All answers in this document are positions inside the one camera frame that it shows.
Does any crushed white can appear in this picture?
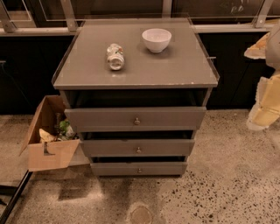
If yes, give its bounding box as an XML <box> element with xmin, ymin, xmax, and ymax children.
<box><xmin>107</xmin><ymin>43</ymin><xmax>124</xmax><ymax>71</ymax></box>

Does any green trash in box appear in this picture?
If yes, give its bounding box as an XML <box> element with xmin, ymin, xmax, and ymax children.
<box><xmin>59</xmin><ymin>120</ymin><xmax>70</xmax><ymax>133</ymax></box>

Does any white ceramic bowl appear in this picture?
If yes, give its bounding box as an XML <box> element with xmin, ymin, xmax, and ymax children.
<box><xmin>142</xmin><ymin>28</ymin><xmax>172</xmax><ymax>53</ymax></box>

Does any open cardboard box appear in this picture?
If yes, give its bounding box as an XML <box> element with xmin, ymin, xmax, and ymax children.
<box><xmin>20</xmin><ymin>95</ymin><xmax>80</xmax><ymax>172</ymax></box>

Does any grey drawer cabinet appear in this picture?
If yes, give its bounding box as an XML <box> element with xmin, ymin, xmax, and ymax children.
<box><xmin>52</xmin><ymin>18</ymin><xmax>219</xmax><ymax>165</ymax></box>

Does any round floor drain cover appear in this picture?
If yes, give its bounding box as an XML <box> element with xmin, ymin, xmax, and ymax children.
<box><xmin>130</xmin><ymin>206</ymin><xmax>152</xmax><ymax>224</ymax></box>

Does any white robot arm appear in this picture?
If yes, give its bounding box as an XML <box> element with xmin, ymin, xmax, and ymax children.
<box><xmin>244</xmin><ymin>22</ymin><xmax>280</xmax><ymax>130</ymax></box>

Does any grey middle drawer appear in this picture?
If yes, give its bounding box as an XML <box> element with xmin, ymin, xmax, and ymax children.
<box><xmin>81</xmin><ymin>139</ymin><xmax>194</xmax><ymax>157</ymax></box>

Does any black metal bar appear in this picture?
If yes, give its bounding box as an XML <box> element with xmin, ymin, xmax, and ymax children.
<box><xmin>0</xmin><ymin>171</ymin><xmax>32</xmax><ymax>224</ymax></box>

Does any grey bottom drawer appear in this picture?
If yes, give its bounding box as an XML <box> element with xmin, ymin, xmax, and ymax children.
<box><xmin>91</xmin><ymin>162</ymin><xmax>187</xmax><ymax>176</ymax></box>

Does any grey top drawer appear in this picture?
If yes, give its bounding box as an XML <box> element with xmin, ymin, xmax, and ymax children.
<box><xmin>65</xmin><ymin>107</ymin><xmax>206</xmax><ymax>132</ymax></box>

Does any grey drawer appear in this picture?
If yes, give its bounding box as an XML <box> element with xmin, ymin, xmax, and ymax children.
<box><xmin>65</xmin><ymin>107</ymin><xmax>206</xmax><ymax>132</ymax></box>
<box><xmin>91</xmin><ymin>162</ymin><xmax>187</xmax><ymax>176</ymax></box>
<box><xmin>81</xmin><ymin>139</ymin><xmax>194</xmax><ymax>157</ymax></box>

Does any crumpled paper in box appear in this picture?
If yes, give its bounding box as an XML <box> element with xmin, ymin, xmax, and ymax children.
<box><xmin>38</xmin><ymin>129</ymin><xmax>56</xmax><ymax>143</ymax></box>

